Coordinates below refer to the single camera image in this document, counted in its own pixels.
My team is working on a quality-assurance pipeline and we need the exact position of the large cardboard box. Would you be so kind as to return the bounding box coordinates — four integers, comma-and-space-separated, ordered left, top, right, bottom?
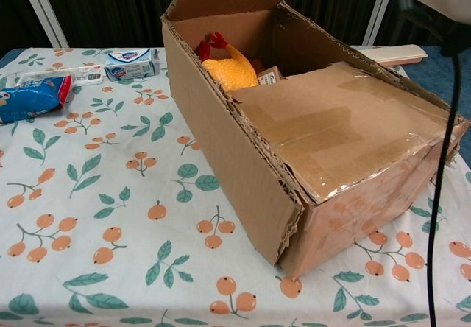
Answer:
160, 0, 470, 278

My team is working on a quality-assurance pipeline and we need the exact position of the black curtain panel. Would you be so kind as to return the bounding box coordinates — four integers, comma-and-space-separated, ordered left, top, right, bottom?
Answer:
32, 0, 185, 50
0, 0, 49, 59
382, 0, 453, 48
285, 0, 386, 48

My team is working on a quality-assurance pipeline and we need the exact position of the small brown box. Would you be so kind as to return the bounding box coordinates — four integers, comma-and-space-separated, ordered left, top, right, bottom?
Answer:
256, 65, 285, 86

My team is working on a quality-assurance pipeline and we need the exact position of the yellow rubber chicken toy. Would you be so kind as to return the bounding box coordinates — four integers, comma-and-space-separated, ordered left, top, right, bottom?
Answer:
194, 32, 260, 92

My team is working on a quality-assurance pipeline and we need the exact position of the white blue soap box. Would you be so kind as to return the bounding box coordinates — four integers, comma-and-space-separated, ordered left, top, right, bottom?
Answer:
105, 48, 162, 82

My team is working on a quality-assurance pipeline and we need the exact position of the dark blue table cover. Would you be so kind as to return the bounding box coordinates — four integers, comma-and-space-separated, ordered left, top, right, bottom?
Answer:
400, 43, 471, 129

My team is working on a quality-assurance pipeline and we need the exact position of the white toothpaste tube box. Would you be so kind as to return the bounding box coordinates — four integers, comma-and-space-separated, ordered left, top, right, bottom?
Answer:
16, 63, 105, 87

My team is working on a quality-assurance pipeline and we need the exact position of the floral fruit print tablecloth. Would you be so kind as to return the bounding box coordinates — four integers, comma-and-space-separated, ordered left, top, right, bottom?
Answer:
0, 46, 471, 327

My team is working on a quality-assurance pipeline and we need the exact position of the blue red snack bag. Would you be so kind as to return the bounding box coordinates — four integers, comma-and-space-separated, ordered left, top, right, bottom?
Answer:
0, 73, 74, 125

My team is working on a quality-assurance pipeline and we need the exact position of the white frame post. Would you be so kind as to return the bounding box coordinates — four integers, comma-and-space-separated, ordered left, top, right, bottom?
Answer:
16, 0, 69, 50
362, 0, 393, 48

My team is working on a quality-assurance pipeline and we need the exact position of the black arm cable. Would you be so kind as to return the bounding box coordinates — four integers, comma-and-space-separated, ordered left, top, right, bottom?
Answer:
395, 0, 461, 327

